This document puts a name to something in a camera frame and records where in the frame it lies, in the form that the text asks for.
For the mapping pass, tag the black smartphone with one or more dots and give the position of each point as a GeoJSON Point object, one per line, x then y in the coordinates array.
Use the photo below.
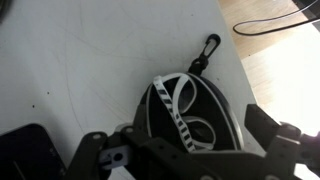
{"type": "Point", "coordinates": [28, 153]}

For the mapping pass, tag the white striped glasses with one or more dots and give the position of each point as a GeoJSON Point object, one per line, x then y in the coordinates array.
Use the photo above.
{"type": "Point", "coordinates": [171, 104]}

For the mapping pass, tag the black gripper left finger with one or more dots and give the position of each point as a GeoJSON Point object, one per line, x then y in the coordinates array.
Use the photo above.
{"type": "Point", "coordinates": [143, 157]}

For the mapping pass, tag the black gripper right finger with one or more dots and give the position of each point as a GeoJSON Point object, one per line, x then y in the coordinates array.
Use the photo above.
{"type": "Point", "coordinates": [284, 144]}

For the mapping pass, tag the black spectacle case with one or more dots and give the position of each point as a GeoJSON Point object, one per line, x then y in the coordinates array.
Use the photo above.
{"type": "Point", "coordinates": [210, 104]}

